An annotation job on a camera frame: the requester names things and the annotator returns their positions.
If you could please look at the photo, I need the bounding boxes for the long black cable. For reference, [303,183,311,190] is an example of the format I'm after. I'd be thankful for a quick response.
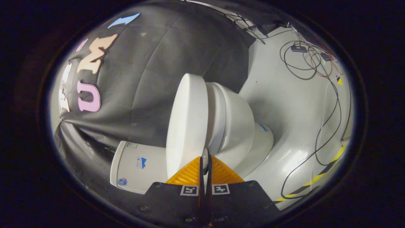
[281,76,343,200]

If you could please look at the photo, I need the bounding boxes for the yellow black floor tape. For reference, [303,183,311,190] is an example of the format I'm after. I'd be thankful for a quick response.
[274,146,346,204]

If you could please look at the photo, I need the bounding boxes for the white cable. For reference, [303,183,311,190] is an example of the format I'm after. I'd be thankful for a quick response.
[311,78,337,190]

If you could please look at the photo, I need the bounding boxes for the black round pull tab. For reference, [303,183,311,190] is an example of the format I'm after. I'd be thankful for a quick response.
[202,149,212,174]

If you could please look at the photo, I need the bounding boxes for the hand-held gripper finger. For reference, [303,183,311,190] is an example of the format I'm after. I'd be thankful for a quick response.
[206,155,282,228]
[134,156,207,228]

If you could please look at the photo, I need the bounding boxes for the white toilet tank lid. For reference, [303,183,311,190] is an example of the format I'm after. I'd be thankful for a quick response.
[110,141,126,188]

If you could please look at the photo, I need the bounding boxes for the black backdrop cloth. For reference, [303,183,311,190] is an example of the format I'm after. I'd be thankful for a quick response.
[52,2,285,209]

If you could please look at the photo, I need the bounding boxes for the white toilet seat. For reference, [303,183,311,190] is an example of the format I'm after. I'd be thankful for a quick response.
[206,82,227,155]

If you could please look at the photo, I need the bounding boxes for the red cable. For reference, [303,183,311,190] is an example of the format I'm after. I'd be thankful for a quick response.
[309,32,334,78]

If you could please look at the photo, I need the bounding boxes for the white toilet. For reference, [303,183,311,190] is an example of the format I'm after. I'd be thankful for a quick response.
[110,82,274,194]

